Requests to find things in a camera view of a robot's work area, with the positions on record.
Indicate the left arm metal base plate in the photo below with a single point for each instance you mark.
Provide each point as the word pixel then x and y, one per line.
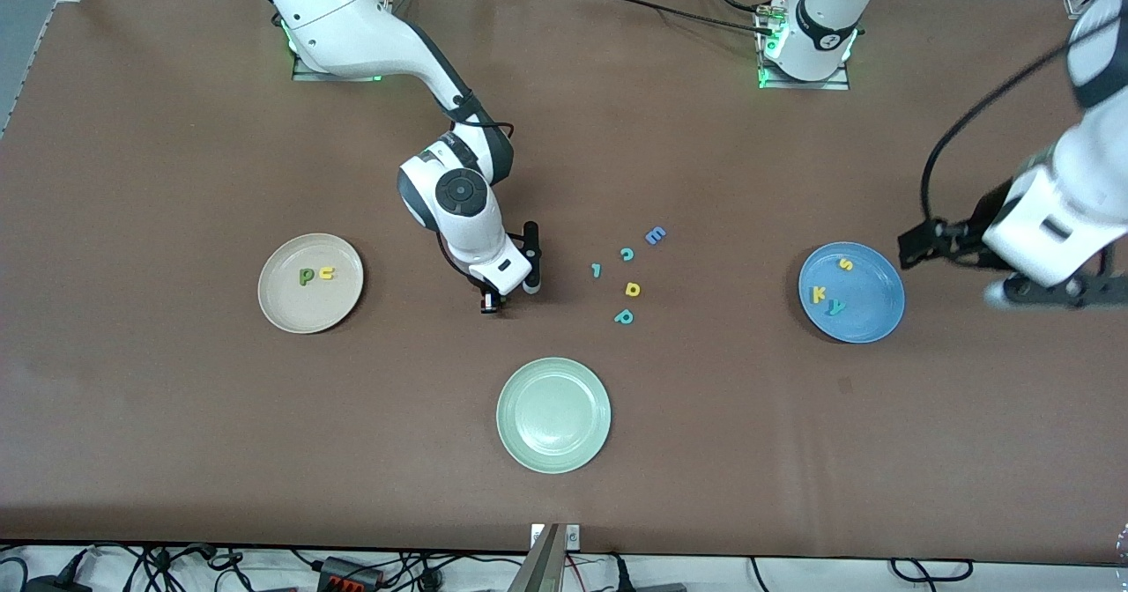
pixel 806 85

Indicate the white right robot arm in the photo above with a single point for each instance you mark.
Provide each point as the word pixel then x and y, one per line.
pixel 352 28

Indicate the white mounting bracket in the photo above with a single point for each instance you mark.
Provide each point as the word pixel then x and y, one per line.
pixel 573 536

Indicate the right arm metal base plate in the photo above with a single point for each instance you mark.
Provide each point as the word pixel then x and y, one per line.
pixel 308 73

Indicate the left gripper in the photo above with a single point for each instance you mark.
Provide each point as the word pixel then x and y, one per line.
pixel 968 233

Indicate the teal letter p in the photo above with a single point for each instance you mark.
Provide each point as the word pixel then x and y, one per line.
pixel 618 319

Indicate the green letter p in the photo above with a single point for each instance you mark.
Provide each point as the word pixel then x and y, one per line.
pixel 301 278

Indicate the black power adapter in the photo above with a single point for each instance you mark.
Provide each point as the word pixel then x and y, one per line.
pixel 53 585

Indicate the blue letter E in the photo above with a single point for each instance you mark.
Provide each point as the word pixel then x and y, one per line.
pixel 655 236

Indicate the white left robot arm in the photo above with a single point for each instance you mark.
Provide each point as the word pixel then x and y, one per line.
pixel 824 19

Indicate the blue round plate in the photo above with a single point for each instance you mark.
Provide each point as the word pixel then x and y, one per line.
pixel 868 319

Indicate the aluminium profile bar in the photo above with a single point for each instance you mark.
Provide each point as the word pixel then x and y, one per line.
pixel 542 570

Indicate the beige brown round plate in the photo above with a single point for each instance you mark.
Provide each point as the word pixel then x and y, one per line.
pixel 300 310

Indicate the pale green round plate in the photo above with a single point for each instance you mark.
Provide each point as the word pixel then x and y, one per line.
pixel 553 416

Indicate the black orange power strip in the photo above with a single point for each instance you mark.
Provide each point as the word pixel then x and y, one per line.
pixel 348 574

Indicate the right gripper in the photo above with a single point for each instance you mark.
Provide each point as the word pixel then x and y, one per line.
pixel 490 302

